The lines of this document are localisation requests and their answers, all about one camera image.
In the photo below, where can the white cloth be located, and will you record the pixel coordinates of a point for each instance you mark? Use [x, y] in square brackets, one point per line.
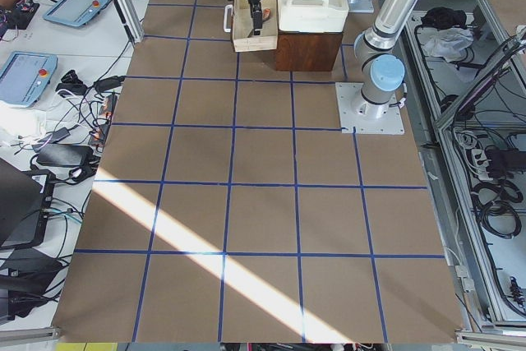
[448, 44]

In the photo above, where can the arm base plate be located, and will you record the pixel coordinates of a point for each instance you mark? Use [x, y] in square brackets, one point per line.
[358, 116]

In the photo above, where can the white drawer handle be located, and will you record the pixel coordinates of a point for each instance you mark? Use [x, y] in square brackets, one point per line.
[227, 19]

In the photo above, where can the dark wooden cabinet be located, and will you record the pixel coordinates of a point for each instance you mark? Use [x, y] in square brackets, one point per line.
[307, 52]

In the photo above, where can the blue teach pendant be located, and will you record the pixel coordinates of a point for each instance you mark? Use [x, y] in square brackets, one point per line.
[25, 76]
[75, 13]

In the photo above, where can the upper blue teach pendant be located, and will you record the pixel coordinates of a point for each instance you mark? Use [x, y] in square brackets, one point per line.
[75, 13]

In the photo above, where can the black laptop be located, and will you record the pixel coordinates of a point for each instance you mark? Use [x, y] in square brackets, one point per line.
[25, 198]

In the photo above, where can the black power adapter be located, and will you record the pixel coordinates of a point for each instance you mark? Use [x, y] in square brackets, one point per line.
[69, 156]

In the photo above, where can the lower blue teach pendant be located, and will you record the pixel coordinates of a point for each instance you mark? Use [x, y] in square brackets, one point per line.
[25, 76]

